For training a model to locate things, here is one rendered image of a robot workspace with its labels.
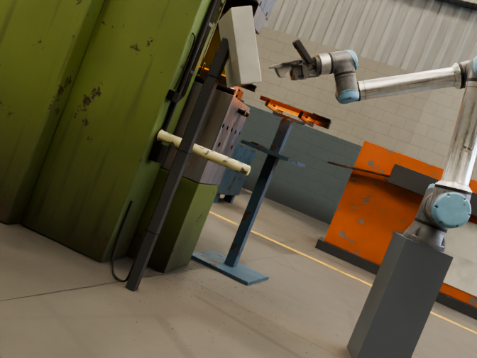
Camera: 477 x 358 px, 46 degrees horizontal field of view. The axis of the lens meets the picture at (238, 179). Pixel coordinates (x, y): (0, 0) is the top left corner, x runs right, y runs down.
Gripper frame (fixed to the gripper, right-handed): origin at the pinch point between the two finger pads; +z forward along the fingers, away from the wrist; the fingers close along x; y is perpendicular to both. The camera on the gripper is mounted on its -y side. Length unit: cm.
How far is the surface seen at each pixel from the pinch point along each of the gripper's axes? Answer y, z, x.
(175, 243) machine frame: 76, 51, 30
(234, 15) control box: -18.8, 17.9, -27.0
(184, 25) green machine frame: -22.5, 32.7, 13.8
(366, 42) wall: -45, -359, 744
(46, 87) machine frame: -5, 95, 24
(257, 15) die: -25.9, -5.6, 39.3
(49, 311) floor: 68, 95, -58
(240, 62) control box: -1.8, 17.9, -27.0
